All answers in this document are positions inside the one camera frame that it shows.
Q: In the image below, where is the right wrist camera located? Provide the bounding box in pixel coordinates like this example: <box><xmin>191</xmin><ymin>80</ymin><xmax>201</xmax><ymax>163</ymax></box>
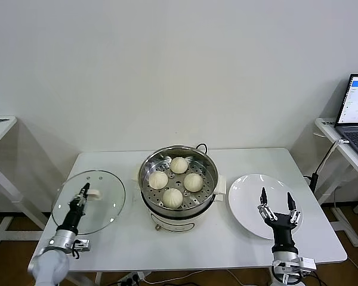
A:
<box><xmin>298</xmin><ymin>257</ymin><xmax>316</xmax><ymax>272</ymax></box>

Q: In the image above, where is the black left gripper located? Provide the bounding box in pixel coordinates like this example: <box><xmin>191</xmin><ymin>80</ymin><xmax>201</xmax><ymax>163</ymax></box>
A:
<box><xmin>57</xmin><ymin>182</ymin><xmax>91</xmax><ymax>234</ymax></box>

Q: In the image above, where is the round white plate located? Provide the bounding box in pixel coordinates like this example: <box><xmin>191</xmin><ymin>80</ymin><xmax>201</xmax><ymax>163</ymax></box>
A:
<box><xmin>228</xmin><ymin>173</ymin><xmax>304</xmax><ymax>241</ymax></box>

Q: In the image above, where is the white steamed baozi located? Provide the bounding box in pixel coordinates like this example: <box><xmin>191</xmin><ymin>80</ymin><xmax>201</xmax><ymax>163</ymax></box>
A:
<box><xmin>148</xmin><ymin>170</ymin><xmax>169</xmax><ymax>190</ymax></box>
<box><xmin>162</xmin><ymin>188</ymin><xmax>184</xmax><ymax>209</ymax></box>
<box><xmin>169</xmin><ymin>157</ymin><xmax>189</xmax><ymax>175</ymax></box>
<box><xmin>183</xmin><ymin>173</ymin><xmax>203</xmax><ymax>193</ymax></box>

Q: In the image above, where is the white electric cooker base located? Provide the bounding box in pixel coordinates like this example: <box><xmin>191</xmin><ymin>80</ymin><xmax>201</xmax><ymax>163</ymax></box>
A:
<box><xmin>130</xmin><ymin>164</ymin><xmax>227</xmax><ymax>234</ymax></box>

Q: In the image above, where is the stainless steel perforated steamer basket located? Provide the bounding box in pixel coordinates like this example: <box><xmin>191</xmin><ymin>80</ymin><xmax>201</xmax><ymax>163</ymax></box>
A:
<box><xmin>138</xmin><ymin>145</ymin><xmax>219</xmax><ymax>211</ymax></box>

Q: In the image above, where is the white side desk with laptop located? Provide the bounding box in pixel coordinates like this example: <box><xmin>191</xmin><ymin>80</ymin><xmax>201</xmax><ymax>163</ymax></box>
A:
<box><xmin>313</xmin><ymin>117</ymin><xmax>358</xmax><ymax>247</ymax></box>

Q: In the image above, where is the black cable plug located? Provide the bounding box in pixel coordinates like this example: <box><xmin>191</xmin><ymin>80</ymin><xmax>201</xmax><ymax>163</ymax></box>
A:
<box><xmin>303</xmin><ymin>171</ymin><xmax>319</xmax><ymax>190</ymax></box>

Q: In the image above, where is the white laptop cable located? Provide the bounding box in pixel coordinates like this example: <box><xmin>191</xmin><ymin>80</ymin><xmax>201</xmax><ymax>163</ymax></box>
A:
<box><xmin>315</xmin><ymin>138</ymin><xmax>350</xmax><ymax>174</ymax></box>

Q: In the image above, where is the white power strip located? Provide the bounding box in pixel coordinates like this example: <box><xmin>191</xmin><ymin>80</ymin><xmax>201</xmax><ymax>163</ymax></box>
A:
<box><xmin>119</xmin><ymin>272</ymin><xmax>147</xmax><ymax>284</ymax></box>

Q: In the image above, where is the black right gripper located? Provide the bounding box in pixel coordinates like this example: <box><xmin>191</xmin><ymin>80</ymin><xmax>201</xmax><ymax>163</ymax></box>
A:
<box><xmin>258</xmin><ymin>186</ymin><xmax>302</xmax><ymax>254</ymax></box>

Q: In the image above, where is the round glass lid white handle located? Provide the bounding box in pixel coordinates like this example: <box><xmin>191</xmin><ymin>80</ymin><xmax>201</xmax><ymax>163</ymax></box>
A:
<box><xmin>51</xmin><ymin>170</ymin><xmax>126</xmax><ymax>236</ymax></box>

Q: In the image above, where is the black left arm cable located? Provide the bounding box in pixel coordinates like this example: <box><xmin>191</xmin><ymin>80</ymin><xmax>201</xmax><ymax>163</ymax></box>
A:
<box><xmin>70</xmin><ymin>240</ymin><xmax>81</xmax><ymax>260</ymax></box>

